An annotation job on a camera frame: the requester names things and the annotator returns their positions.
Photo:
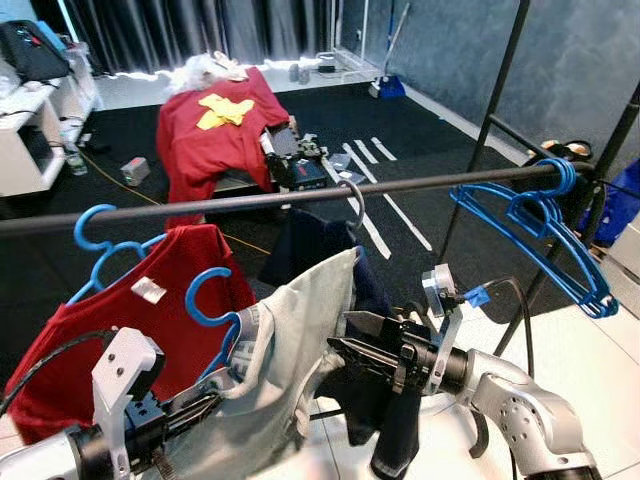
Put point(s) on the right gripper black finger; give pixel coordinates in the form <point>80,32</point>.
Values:
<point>375,328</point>
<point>365,356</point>

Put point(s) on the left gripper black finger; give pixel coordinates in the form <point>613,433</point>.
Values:
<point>195,407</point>
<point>192,428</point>

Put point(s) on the light grey-green shirt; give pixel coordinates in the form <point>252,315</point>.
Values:
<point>290,350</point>

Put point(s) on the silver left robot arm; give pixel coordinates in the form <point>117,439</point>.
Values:
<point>30,462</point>

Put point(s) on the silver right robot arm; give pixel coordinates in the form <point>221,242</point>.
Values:
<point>520,410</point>

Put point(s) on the silver metal hanger hook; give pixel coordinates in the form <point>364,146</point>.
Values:
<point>362,200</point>

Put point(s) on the red shirt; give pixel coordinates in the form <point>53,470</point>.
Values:
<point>90,340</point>

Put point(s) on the dark navy garment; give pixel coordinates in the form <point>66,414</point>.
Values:
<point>300,245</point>

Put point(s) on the black electronic device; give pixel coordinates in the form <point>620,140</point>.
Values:
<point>300,165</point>

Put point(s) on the small grey box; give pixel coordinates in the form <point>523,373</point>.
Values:
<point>135,172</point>

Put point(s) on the red flag with yellow star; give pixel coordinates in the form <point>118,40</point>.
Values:
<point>200,150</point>

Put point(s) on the blue bag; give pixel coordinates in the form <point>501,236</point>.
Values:
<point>622,205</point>

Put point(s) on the white shelf unit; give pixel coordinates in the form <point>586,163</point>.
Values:
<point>20,150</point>

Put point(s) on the white fluffy cloth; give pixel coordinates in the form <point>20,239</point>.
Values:
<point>200,72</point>

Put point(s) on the dark pleated curtain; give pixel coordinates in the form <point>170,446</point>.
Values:
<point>200,30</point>

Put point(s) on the black bag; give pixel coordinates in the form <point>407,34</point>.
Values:
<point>30,50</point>

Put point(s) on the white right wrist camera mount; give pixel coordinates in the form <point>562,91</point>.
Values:
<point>440,290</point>

